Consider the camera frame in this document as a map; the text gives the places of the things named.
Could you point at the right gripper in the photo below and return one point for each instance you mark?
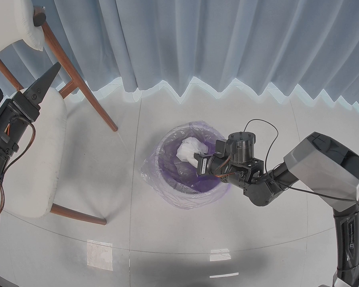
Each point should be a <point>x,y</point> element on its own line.
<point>217,167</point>

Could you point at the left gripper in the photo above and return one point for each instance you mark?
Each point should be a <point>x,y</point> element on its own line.
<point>15,121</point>

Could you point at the white plastic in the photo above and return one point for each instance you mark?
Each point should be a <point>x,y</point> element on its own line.
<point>188,151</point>

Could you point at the purple plastic bag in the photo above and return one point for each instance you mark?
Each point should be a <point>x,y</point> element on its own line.
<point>182,200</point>

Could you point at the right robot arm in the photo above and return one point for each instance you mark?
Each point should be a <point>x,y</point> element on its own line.
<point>317,166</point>

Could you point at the crumpled clear plastic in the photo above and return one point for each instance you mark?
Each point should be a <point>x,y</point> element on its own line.
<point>184,170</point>

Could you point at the white trash bin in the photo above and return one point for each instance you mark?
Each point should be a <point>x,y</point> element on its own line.
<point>167,157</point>

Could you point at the wooden chair white cushions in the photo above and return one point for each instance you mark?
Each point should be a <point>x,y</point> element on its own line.
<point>48,130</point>

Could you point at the pale blue curtain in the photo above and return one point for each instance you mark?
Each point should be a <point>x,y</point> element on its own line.
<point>227,25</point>

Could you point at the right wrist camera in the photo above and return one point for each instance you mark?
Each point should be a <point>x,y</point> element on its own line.
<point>221,146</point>

